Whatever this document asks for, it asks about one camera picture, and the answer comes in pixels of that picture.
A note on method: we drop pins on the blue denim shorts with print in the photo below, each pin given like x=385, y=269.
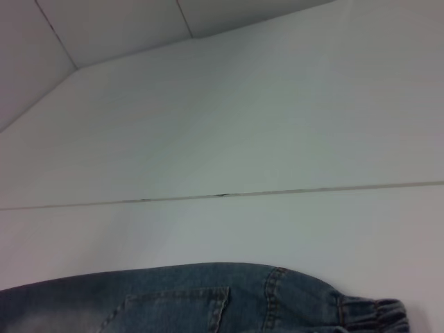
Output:
x=173, y=305

